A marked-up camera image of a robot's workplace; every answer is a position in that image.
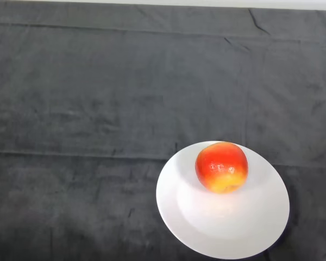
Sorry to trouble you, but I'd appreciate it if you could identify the black cloth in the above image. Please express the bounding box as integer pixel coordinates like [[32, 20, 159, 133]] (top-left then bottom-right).
[[0, 1, 326, 261]]

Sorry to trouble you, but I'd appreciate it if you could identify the white round plate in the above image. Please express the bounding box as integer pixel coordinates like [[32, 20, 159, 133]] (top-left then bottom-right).
[[155, 140, 291, 260]]

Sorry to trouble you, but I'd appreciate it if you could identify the red and yellow apple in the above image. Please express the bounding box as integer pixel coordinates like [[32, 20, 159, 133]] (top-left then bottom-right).
[[195, 141, 249, 194]]

